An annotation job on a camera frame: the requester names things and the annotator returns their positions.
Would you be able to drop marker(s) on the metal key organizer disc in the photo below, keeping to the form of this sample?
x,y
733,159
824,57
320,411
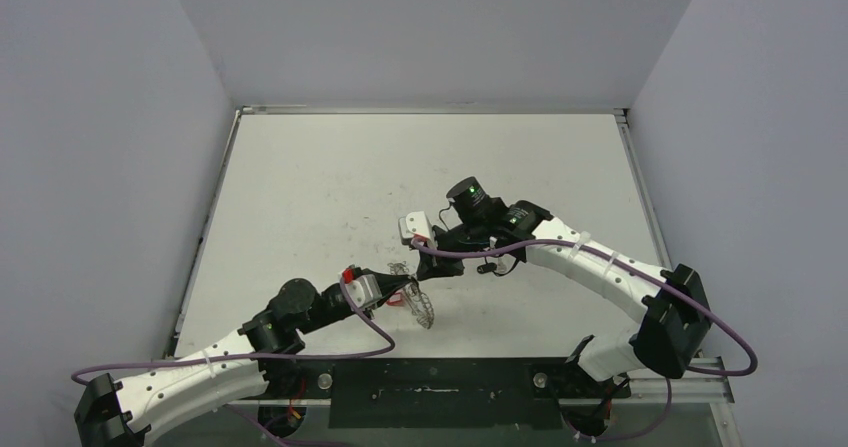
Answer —
x,y
419,305

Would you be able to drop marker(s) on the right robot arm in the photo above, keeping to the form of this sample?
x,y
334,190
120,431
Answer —
x,y
668,307

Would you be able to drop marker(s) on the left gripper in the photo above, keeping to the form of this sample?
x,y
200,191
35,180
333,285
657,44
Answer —
x,y
388,283

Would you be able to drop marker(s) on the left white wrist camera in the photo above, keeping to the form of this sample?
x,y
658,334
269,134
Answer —
x,y
359,289

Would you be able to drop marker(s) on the red tagged key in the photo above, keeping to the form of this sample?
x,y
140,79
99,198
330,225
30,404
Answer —
x,y
397,299

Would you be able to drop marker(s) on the aluminium frame rail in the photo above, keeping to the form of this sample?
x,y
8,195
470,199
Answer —
x,y
321,382

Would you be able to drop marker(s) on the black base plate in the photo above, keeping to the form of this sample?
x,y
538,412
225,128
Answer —
x,y
437,411

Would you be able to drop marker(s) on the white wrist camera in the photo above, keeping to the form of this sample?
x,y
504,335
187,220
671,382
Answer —
x,y
416,226
359,289

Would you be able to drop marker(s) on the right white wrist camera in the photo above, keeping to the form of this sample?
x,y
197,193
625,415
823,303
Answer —
x,y
416,226

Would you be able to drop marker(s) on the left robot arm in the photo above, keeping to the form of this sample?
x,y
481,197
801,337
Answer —
x,y
258,357

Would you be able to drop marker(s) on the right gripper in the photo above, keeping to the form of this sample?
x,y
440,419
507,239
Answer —
x,y
437,254

